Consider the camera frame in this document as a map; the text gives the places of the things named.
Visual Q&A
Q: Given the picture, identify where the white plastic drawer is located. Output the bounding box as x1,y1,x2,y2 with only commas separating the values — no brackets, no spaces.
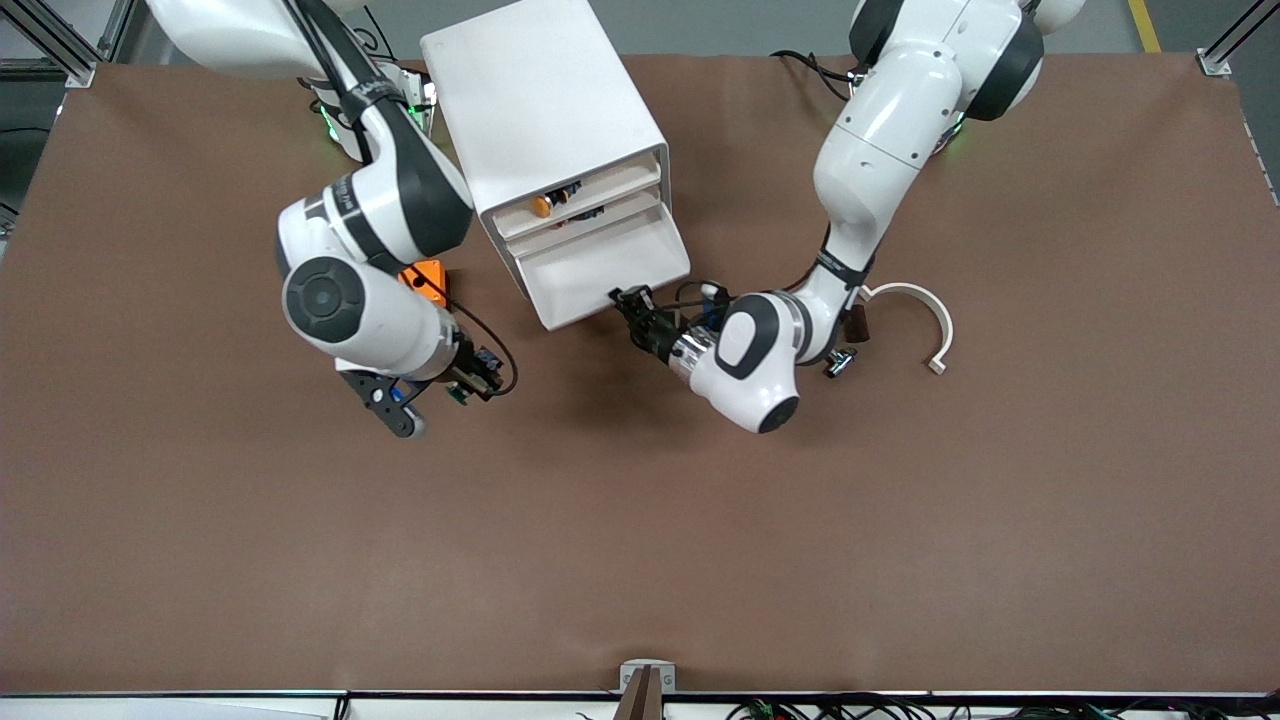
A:
505,185,665,251
508,205,693,333
492,150,665,239

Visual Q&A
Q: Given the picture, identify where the orange push button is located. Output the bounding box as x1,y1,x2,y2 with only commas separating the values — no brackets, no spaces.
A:
530,182,583,219

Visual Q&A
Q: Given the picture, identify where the white drawer cabinet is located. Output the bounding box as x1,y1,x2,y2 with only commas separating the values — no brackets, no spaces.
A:
420,0,673,299

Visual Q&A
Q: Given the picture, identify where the brown table mat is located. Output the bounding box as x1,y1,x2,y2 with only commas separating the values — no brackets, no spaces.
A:
0,50,1280,696

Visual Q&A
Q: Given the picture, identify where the brown flat bar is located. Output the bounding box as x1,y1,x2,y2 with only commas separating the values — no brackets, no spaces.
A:
614,667,664,720

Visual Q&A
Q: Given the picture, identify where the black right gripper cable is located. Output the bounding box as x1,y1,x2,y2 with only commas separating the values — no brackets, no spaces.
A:
440,285,519,399

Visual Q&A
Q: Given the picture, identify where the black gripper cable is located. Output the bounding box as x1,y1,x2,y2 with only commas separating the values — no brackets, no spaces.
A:
672,278,726,313
440,285,519,399

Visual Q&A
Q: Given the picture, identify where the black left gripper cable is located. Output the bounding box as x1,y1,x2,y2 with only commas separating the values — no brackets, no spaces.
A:
672,278,726,313

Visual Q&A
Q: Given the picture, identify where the orange button enclosure box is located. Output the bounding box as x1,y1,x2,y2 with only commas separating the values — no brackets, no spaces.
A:
398,258,448,306

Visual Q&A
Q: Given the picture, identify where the white curved plastic bracket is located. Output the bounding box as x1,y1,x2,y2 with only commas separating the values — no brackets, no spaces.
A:
860,282,955,377

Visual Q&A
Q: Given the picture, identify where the black arm base cable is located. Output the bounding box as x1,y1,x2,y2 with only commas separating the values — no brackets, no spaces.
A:
770,48,856,101

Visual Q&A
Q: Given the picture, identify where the grey metal bracket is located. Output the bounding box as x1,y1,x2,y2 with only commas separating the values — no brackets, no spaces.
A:
619,659,677,693

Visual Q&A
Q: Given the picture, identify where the black cable bundle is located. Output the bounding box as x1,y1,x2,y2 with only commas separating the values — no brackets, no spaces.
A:
725,695,1280,720

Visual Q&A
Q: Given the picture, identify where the white table edge rail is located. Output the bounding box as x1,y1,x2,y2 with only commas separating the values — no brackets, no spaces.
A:
0,690,1280,720

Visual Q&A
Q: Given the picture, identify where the aluminium frame post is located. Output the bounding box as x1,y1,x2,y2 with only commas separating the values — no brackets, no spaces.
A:
0,0,136,89
1197,0,1280,79

